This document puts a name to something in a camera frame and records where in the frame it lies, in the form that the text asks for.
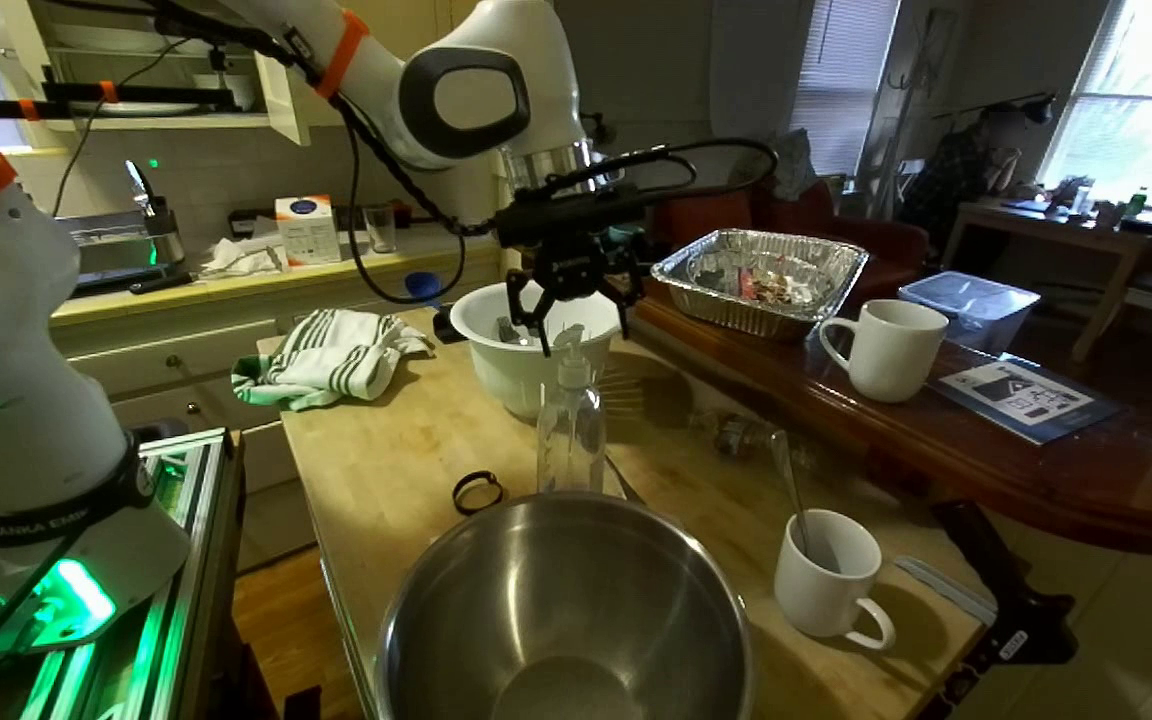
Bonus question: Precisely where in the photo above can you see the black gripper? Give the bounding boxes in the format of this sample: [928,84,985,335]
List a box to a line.
[492,197,667,359]

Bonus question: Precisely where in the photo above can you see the white ceramic bowl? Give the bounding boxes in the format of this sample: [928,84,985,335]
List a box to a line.
[444,277,626,420]

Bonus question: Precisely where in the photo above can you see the clear glass bottle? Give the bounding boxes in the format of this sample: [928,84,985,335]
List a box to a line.
[531,323,612,500]

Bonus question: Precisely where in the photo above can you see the small black object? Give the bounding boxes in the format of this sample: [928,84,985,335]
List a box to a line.
[429,306,469,349]

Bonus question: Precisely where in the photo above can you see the blue round object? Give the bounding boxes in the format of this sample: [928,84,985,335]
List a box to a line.
[401,268,450,310]

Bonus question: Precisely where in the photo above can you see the aluminium foil tray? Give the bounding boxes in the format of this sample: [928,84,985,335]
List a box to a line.
[646,225,873,344]

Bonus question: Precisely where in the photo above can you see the crumpled clear plastic wrap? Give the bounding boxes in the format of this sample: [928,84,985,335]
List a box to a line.
[689,404,806,474]

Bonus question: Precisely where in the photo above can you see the white green striped towel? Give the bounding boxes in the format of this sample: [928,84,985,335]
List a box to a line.
[227,306,435,416]

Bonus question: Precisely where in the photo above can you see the white tissue box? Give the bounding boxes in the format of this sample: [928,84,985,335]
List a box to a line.
[266,192,343,268]

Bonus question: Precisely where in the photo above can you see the large stainless steel bowl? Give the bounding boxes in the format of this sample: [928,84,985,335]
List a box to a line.
[370,492,758,720]

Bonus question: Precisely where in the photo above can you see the large white mug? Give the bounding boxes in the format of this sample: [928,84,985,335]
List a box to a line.
[811,295,952,409]

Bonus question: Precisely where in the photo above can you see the white crumpled paper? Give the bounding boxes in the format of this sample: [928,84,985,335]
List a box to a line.
[196,232,297,281]

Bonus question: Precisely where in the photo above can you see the small white mug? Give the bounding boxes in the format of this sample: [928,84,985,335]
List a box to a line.
[773,506,901,657]

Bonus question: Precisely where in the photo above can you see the clear plastic lidded container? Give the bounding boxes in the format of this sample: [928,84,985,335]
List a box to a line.
[897,268,1043,356]

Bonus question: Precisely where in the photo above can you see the cream drawer cabinet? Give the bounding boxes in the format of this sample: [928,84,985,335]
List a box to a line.
[44,252,471,438]

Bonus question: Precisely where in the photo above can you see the black backpack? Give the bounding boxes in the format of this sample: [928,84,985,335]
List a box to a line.
[901,92,1065,261]

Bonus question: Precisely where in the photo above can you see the silver faucet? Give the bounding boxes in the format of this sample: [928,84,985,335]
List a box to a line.
[114,155,196,295]

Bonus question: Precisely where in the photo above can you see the blue printed booklet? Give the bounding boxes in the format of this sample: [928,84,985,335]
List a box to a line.
[937,352,1121,449]

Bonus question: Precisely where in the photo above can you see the brown wooden desk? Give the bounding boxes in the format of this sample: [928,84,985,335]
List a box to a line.
[941,197,1152,370]

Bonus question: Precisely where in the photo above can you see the green lit robot stand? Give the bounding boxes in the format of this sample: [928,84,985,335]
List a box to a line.
[0,425,249,720]

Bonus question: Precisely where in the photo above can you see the black rod orange clamps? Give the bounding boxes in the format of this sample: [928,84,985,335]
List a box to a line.
[0,76,241,126]

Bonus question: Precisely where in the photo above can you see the bright window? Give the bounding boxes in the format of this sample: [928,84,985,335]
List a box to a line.
[1037,0,1152,216]

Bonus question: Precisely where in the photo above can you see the black rubber ring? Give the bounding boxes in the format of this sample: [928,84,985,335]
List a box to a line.
[446,470,510,520]

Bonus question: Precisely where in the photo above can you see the black clamp mount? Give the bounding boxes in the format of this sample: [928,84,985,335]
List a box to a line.
[922,497,1080,671]

